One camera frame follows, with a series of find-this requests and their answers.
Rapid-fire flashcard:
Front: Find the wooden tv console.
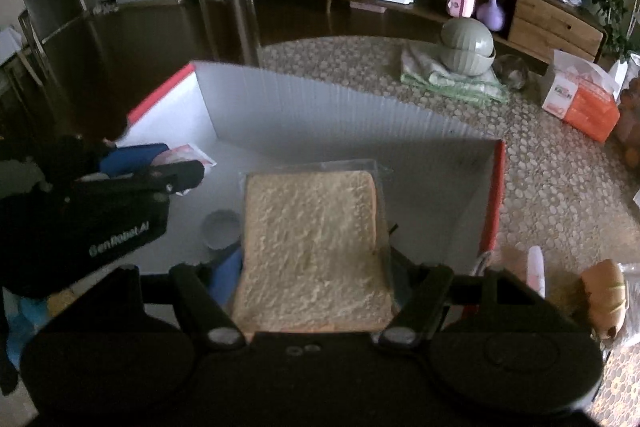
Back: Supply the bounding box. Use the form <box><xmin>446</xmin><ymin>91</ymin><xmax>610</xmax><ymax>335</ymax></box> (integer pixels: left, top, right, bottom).
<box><xmin>250</xmin><ymin>0</ymin><xmax>608</xmax><ymax>62</ymax></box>

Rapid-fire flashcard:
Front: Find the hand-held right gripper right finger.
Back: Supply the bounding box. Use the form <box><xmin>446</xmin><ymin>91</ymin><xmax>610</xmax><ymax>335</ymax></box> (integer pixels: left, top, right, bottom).
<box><xmin>376</xmin><ymin>247</ymin><xmax>589</xmax><ymax>353</ymax></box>

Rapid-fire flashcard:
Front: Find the white tube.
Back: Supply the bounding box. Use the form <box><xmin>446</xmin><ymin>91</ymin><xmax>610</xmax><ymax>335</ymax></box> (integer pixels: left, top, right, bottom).
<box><xmin>526</xmin><ymin>246</ymin><xmax>547</xmax><ymax>300</ymax></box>

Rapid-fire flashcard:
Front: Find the pink white packet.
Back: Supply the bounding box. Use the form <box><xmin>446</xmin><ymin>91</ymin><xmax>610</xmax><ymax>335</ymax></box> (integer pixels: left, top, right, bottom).
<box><xmin>150</xmin><ymin>143</ymin><xmax>218</xmax><ymax>195</ymax></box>

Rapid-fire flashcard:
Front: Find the tall glass jar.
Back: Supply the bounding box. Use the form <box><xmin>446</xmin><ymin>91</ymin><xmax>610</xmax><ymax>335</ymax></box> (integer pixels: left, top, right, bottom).
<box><xmin>196</xmin><ymin>0</ymin><xmax>260</xmax><ymax>66</ymax></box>

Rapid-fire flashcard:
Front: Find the bagged bread slice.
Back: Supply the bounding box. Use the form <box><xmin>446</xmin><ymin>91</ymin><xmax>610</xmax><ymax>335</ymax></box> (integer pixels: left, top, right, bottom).
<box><xmin>231</xmin><ymin>159</ymin><xmax>401</xmax><ymax>335</ymax></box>

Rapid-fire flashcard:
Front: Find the purple kettlebell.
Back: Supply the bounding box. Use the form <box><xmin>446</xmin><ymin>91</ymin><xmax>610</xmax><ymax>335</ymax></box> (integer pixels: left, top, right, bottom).
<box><xmin>476</xmin><ymin>0</ymin><xmax>512</xmax><ymax>32</ymax></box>

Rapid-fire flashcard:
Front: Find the orange white tissue box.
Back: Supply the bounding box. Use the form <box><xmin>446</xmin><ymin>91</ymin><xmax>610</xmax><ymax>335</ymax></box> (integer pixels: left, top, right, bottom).
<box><xmin>540</xmin><ymin>49</ymin><xmax>622</xmax><ymax>142</ymax></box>

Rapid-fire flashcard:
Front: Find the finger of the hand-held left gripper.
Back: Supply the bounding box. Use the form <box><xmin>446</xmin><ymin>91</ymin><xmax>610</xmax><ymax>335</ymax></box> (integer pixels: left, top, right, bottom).
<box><xmin>97</xmin><ymin>143</ymin><xmax>171</xmax><ymax>176</ymax></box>
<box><xmin>75</xmin><ymin>160</ymin><xmax>206</xmax><ymax>198</ymax></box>

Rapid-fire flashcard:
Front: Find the red cardboard box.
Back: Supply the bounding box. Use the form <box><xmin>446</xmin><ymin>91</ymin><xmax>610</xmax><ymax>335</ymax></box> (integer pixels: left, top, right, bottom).
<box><xmin>117</xmin><ymin>61</ymin><xmax>507</xmax><ymax>288</ymax></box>

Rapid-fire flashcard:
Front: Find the green folded cloth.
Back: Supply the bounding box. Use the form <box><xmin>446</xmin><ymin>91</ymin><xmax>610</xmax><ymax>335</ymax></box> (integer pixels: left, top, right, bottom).
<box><xmin>400</xmin><ymin>44</ymin><xmax>510</xmax><ymax>104</ymax></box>

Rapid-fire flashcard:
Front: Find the grey furry object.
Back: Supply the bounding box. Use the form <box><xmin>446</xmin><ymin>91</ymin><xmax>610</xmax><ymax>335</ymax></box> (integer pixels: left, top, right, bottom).
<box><xmin>492</xmin><ymin>54</ymin><xmax>531</xmax><ymax>90</ymax></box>

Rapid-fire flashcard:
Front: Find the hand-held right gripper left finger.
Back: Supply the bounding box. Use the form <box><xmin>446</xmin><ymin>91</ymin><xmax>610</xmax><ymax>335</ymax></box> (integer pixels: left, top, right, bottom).
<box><xmin>52</xmin><ymin>247</ymin><xmax>247</xmax><ymax>351</ymax></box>

